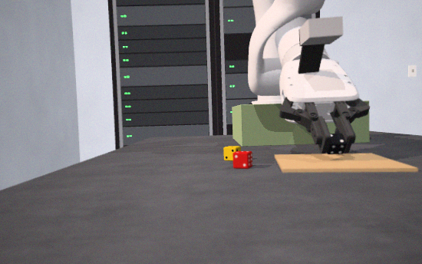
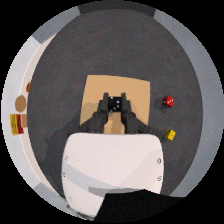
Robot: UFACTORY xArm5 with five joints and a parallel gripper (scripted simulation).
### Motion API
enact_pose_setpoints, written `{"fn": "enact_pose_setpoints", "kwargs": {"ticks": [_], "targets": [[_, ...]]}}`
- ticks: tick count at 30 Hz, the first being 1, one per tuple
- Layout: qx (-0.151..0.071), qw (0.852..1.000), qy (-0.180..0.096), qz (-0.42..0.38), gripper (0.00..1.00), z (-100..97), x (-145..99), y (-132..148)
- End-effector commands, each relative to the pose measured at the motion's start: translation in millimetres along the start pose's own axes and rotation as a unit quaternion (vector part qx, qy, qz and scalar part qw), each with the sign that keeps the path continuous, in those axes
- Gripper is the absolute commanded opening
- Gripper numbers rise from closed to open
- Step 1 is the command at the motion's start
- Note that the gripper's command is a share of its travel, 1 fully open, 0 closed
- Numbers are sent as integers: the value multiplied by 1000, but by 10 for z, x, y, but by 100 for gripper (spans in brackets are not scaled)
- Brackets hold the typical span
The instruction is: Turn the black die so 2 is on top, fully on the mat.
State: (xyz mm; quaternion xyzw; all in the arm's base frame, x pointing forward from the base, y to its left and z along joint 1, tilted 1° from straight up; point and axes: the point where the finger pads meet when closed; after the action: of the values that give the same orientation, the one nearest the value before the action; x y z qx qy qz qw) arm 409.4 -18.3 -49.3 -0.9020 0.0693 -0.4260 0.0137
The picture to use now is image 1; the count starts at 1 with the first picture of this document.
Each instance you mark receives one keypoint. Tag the black die with white pips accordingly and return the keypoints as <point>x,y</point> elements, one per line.
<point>337,144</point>

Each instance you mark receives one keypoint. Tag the red die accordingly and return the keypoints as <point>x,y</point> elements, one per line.
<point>242,159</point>

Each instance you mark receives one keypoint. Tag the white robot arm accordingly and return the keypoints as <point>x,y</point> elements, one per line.
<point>272,41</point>

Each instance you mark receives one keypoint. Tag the yellow die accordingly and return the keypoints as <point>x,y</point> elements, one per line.
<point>228,152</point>

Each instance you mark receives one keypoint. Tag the tan flat mat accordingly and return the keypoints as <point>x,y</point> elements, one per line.
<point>346,162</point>

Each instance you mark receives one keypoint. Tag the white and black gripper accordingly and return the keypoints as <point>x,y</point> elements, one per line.
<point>321,96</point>

